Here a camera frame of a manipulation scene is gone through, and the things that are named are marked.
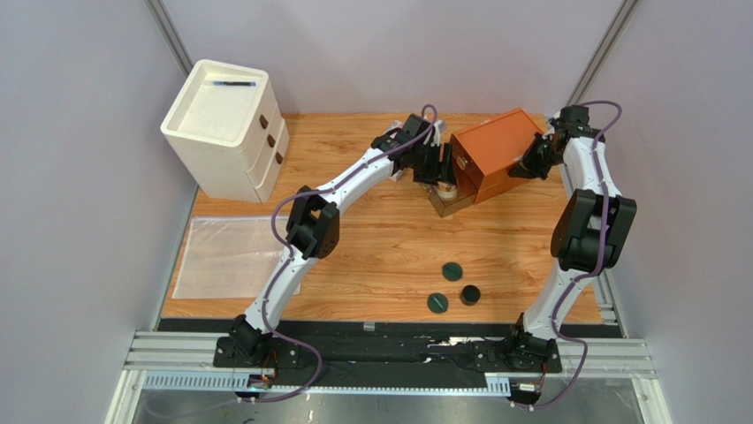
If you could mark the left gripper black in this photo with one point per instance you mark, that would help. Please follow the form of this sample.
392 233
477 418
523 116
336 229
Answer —
431 176

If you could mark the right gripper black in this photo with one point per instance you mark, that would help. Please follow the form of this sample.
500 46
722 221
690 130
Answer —
526 166

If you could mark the gold lid cream jar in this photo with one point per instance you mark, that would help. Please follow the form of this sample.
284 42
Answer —
446 191

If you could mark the clear acrylic drawer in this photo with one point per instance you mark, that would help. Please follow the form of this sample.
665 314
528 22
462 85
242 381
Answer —
465 199

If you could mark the green round compact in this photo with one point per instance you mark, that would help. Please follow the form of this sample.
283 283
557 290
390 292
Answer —
437 303
452 271

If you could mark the small black jar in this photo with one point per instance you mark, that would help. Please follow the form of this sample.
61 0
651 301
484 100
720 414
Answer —
470 295

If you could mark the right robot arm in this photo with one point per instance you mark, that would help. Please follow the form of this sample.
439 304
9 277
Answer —
588 238

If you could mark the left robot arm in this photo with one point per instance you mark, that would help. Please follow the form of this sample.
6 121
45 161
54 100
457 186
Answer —
313 226

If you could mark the orange drawer box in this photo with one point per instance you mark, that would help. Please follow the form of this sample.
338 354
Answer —
484 153

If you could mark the white drawer cabinet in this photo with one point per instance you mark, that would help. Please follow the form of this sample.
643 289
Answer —
232 140

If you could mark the black pen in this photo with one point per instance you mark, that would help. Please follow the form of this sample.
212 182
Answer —
232 83

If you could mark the clear mesh zipper pouch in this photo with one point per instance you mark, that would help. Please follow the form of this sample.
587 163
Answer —
227 257

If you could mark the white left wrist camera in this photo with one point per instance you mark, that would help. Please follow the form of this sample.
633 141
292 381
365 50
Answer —
436 134

